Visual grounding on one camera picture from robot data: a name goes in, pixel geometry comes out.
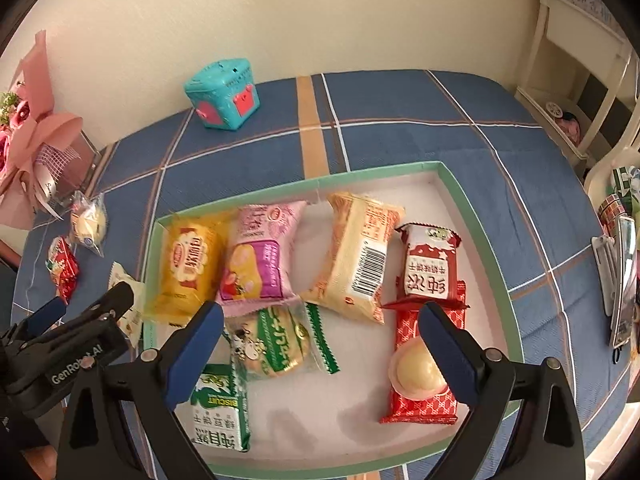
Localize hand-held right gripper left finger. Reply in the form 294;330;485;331
57;301;226;480

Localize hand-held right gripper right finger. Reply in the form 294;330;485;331
417;301;586;480

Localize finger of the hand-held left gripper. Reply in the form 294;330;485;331
0;296;69;348
75;281;136;333

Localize white nut print packet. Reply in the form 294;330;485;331
107;261;148;348

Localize white jelly cup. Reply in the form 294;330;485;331
389;336;448;397

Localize red patterned long packet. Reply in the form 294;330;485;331
379;280;471;426

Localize green white biscuit packet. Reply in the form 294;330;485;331
187;362;251;453

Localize dark red white biscuit packet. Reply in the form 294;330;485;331
382;222;463;311

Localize round cracker clear green packet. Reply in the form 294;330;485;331
222;302;341;381

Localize pink snack packet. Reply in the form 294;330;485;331
216;200;308;308

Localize green rimmed shallow box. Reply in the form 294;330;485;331
141;161;525;480

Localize small red snack packet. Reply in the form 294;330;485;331
46;236;81;303

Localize yellow snack packet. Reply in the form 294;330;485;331
150;215;233;323

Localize white bun clear packet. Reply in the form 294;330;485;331
67;191;108;258

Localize cream pastry packet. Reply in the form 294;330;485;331
300;191;406;326

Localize pink wrapped flower bouquet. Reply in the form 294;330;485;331
0;30;99;231

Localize checkered tape roll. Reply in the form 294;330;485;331
597;192;633;233

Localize teal toy box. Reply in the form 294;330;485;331
184;58;261;132

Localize blue plaid tablecloth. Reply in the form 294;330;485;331
10;71;636;480

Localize white wooden shelf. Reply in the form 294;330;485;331
515;0;640;211

